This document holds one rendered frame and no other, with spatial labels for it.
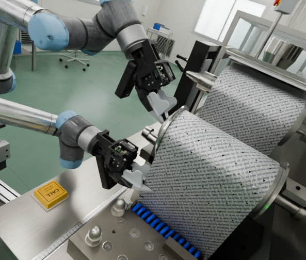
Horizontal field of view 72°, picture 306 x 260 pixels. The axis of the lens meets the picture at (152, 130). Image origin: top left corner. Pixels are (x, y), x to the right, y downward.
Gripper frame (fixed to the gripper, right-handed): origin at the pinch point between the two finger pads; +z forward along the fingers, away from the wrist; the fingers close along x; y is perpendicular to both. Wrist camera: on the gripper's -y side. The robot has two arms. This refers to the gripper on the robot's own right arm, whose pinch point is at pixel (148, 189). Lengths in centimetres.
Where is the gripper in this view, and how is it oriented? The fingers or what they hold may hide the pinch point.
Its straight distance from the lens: 59.0
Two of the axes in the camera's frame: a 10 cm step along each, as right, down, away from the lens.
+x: 5.3, -3.1, 7.9
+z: 7.9, 5.1, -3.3
